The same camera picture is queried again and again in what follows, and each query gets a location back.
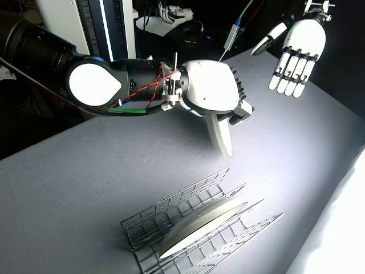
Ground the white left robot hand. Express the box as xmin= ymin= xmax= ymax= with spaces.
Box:
xmin=250 ymin=17 xmax=327 ymax=99

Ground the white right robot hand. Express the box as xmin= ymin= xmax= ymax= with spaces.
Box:
xmin=178 ymin=58 xmax=254 ymax=126

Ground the white plate black rim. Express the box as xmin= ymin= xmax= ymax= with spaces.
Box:
xmin=205 ymin=112 xmax=233 ymax=159
xmin=158 ymin=196 xmax=249 ymax=260

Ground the small black device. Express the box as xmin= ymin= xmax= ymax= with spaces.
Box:
xmin=184 ymin=21 xmax=205 ymax=45

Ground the white skeletal hand model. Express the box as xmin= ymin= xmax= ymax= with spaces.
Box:
xmin=158 ymin=0 xmax=193 ymax=25

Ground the white paper sheet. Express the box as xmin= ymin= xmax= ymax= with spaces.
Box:
xmin=134 ymin=15 xmax=189 ymax=37

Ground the white robot tower column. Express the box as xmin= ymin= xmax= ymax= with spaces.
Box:
xmin=35 ymin=0 xmax=137 ymax=62

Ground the green cable with grey plug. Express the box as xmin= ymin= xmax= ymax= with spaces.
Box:
xmin=218 ymin=0 xmax=254 ymax=62

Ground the thick green cable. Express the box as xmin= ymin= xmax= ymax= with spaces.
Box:
xmin=107 ymin=106 xmax=149 ymax=116

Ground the chrome wire plate rack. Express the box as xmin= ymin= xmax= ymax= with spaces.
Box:
xmin=119 ymin=166 xmax=285 ymax=274

